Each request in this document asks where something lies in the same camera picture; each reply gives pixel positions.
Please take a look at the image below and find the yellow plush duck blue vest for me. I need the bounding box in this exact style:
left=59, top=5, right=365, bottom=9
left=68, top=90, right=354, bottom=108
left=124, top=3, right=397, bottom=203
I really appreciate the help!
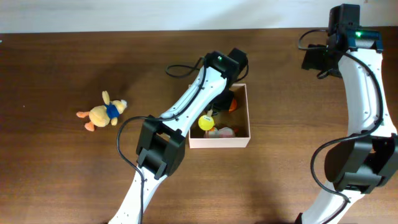
left=76, top=91, right=127, bottom=131

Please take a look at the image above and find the open beige cardboard box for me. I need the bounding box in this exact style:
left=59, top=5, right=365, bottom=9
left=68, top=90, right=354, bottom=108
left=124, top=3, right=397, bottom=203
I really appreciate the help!
left=188, top=83, right=251, bottom=149

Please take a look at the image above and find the pink duck toy with hat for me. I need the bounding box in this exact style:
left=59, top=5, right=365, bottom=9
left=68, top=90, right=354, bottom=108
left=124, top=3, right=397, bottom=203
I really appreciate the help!
left=203, top=127, right=239, bottom=138

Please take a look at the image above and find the yellow wooden rattle drum toy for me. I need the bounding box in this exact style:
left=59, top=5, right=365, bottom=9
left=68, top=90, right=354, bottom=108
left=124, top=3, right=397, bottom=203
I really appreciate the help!
left=198, top=110, right=215, bottom=131

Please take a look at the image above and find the orange round perforated puck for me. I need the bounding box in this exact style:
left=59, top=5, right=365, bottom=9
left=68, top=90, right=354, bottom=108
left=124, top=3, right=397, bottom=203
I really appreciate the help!
left=228, top=98, right=238, bottom=113

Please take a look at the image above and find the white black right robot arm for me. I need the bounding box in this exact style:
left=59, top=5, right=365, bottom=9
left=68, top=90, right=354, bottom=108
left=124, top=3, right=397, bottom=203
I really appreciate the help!
left=296, top=4, right=397, bottom=224

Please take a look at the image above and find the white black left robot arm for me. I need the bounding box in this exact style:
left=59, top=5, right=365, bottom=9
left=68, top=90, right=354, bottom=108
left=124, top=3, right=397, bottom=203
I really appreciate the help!
left=110, top=48, right=249, bottom=223

